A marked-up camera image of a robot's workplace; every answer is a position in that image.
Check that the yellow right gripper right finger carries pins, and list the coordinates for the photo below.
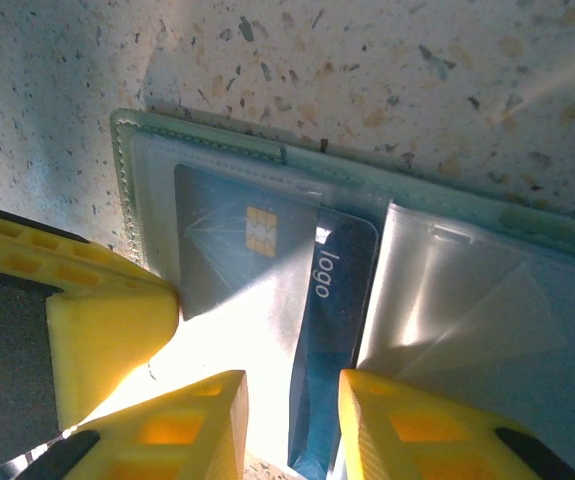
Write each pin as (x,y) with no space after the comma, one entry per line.
(417,440)

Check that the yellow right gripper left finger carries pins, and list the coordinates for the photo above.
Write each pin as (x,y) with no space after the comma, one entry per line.
(177,435)

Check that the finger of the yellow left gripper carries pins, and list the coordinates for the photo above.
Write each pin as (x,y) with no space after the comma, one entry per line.
(112,340)

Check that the dark blue logo card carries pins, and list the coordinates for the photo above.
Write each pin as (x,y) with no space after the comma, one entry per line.
(337,310)

